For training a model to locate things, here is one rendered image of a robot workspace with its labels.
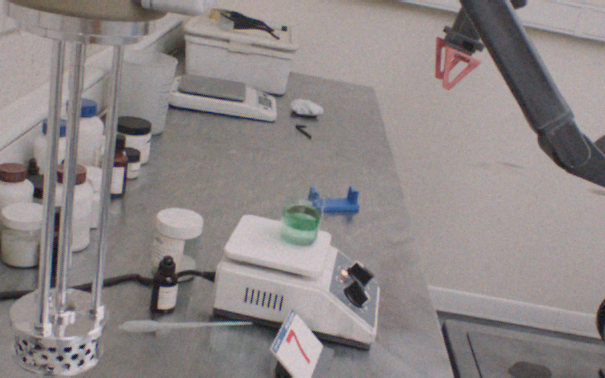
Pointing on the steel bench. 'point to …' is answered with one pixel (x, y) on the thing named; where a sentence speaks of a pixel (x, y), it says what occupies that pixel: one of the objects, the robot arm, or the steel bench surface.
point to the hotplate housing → (244, 308)
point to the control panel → (348, 286)
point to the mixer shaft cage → (56, 334)
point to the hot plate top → (252, 235)
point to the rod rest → (343, 202)
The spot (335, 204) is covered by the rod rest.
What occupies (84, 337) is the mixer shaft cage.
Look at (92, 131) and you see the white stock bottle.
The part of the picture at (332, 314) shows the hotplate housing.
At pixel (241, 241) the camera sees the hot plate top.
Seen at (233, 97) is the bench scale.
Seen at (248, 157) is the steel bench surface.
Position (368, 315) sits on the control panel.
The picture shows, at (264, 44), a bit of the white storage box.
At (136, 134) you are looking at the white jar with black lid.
